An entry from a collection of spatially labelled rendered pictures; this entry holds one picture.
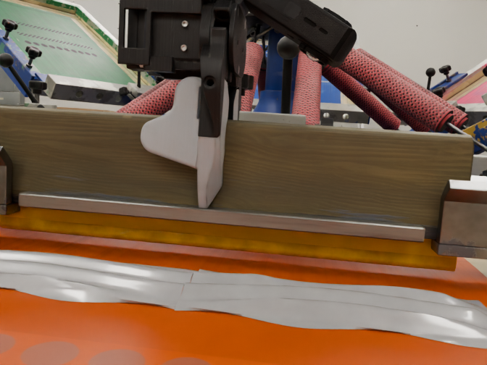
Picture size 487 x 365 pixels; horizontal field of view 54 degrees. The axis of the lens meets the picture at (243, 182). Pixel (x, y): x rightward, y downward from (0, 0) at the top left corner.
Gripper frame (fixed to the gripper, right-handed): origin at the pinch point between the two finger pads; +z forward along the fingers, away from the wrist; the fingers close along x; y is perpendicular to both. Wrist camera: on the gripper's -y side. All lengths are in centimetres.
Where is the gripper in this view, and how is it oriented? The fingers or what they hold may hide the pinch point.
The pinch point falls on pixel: (220, 188)
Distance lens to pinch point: 36.6
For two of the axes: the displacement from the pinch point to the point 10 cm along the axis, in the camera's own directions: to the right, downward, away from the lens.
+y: -9.9, -0.7, 1.2
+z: -0.6, 9.9, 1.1
